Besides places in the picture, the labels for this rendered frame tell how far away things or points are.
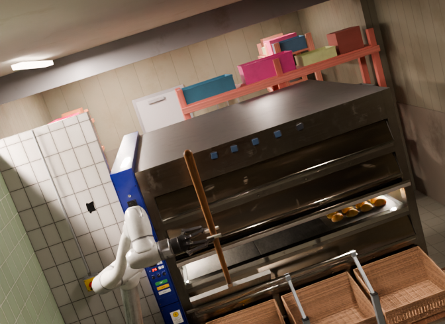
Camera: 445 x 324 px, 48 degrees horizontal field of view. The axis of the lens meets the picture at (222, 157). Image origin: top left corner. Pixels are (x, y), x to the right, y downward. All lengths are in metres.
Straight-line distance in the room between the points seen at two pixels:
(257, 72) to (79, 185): 3.34
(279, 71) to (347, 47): 0.95
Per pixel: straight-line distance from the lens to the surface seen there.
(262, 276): 3.32
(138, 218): 2.34
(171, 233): 3.65
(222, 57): 10.70
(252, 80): 6.26
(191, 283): 3.79
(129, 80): 10.73
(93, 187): 3.55
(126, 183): 3.49
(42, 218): 3.66
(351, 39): 6.66
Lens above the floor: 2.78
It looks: 13 degrees down
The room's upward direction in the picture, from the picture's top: 18 degrees counter-clockwise
